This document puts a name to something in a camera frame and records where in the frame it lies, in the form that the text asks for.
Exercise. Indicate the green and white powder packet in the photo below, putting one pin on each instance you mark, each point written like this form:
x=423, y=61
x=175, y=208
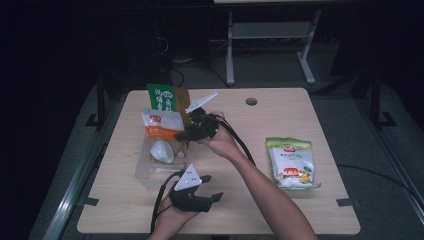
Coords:
x=291, y=160

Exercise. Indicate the black tape piece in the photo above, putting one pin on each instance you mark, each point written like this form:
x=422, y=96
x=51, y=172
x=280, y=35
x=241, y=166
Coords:
x=90, y=201
x=346, y=202

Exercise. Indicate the aluminium floor rail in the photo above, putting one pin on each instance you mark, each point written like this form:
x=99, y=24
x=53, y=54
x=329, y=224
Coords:
x=76, y=186

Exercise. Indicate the white metal table frame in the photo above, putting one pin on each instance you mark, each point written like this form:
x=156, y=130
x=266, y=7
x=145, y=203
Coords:
x=270, y=30

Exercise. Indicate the black metal stand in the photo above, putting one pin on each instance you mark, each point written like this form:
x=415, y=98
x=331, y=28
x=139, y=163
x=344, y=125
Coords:
x=101, y=106
x=376, y=100

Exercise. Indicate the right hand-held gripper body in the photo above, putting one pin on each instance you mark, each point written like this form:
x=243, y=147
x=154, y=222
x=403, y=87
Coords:
x=205, y=126

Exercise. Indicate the person's right hand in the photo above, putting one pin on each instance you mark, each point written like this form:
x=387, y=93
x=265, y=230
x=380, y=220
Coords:
x=225, y=141

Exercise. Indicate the clear plastic container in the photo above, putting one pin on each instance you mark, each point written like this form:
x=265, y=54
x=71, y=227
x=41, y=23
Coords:
x=146, y=170

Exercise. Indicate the orange and white clear packet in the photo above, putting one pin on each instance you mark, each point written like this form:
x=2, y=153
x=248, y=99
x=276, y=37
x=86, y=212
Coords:
x=163, y=126

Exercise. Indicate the person's left hand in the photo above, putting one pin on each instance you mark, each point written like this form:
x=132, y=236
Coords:
x=173, y=218

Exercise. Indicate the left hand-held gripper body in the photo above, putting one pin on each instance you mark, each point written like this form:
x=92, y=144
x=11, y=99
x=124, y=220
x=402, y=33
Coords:
x=188, y=180

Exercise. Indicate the green and gold seasoning packet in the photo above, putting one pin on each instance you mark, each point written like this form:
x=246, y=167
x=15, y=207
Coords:
x=161, y=98

